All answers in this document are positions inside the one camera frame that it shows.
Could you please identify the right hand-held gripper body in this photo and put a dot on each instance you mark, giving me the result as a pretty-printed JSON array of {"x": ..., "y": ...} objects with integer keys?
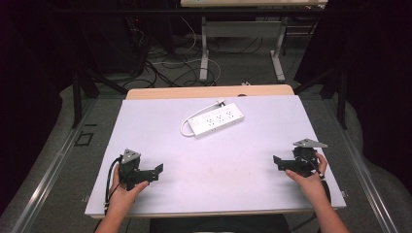
[{"x": 304, "y": 158}]

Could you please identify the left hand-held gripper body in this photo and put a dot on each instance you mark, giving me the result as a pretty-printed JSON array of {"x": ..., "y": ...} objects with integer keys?
[{"x": 129, "y": 166}]

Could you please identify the person's right hand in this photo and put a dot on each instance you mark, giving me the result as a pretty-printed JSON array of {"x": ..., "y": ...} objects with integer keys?
[{"x": 309, "y": 184}]

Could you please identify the person's left hand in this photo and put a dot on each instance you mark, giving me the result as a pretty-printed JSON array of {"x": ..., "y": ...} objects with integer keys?
[{"x": 124, "y": 195}]

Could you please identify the white table cover board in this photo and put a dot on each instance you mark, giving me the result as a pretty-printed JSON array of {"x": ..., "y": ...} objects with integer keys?
[{"x": 213, "y": 171}]

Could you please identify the white power strip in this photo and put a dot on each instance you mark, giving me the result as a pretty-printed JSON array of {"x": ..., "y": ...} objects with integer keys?
[{"x": 216, "y": 120}]

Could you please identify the black metal stand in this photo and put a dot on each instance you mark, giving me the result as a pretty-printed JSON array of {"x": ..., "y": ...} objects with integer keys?
[
  {"x": 336, "y": 87},
  {"x": 82, "y": 87}
]

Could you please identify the white power plug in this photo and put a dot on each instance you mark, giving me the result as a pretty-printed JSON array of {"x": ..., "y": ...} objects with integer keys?
[{"x": 221, "y": 103}]

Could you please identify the person's dark clothing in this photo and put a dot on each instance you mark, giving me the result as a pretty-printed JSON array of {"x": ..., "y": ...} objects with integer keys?
[{"x": 220, "y": 225}]

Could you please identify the wooden table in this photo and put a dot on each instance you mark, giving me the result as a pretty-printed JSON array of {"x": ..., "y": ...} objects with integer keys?
[{"x": 194, "y": 92}]

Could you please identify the white-legged desk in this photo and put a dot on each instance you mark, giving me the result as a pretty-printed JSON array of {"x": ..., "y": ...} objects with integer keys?
[{"x": 243, "y": 29}]

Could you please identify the black floor socket frame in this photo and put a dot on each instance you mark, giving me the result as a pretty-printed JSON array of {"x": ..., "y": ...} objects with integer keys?
[{"x": 84, "y": 139}]

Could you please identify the metal floor rail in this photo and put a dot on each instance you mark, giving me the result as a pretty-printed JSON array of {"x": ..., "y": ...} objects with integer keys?
[
  {"x": 359, "y": 168},
  {"x": 48, "y": 174}
]

